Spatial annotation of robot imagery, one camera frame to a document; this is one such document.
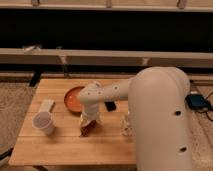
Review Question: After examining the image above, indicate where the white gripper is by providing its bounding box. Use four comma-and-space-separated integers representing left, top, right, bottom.
80, 104, 102, 130

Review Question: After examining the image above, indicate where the wooden table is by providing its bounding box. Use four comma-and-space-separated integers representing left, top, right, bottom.
9, 79, 135, 166

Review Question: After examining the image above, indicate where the blue device on floor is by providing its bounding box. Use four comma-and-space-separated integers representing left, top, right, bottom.
186, 94, 210, 110

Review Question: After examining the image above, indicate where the black rectangular phone-like object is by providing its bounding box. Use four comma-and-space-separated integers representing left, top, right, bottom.
105, 102, 116, 112

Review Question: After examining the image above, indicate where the grey metal rail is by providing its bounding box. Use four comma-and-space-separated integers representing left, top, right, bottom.
0, 48, 213, 68

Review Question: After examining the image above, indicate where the clear plastic object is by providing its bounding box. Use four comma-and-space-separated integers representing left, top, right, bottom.
121, 113, 132, 136

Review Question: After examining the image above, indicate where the white plastic measuring cup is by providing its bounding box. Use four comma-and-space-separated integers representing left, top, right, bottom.
32, 99, 55, 135

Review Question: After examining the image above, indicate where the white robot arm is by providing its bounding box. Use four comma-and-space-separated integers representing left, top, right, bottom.
78, 67, 193, 171

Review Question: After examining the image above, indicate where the dark red pepper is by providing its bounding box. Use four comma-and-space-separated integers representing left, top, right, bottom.
80, 120, 97, 137

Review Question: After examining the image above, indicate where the black cable on floor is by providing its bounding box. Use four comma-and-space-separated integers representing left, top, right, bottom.
198, 90, 213, 122

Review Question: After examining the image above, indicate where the orange ceramic bowl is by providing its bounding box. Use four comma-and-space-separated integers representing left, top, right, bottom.
64, 86, 83, 113

